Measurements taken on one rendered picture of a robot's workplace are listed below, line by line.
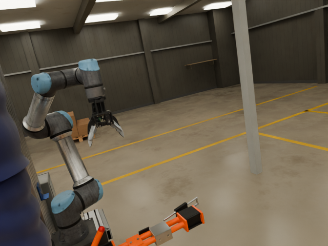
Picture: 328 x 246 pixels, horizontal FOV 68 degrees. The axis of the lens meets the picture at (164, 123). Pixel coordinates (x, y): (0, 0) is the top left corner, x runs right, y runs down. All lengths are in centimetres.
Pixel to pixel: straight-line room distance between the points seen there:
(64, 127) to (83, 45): 1015
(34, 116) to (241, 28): 282
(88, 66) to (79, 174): 61
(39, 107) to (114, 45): 1063
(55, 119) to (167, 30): 1155
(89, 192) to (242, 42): 273
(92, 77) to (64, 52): 1035
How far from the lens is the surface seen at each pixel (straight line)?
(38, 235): 86
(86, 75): 101
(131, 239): 102
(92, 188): 139
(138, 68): 1190
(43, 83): 102
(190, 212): 106
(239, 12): 350
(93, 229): 145
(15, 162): 76
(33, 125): 127
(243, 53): 347
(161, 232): 101
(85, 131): 788
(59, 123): 138
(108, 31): 1174
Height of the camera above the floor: 180
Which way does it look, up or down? 13 degrees down
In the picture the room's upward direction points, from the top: 11 degrees counter-clockwise
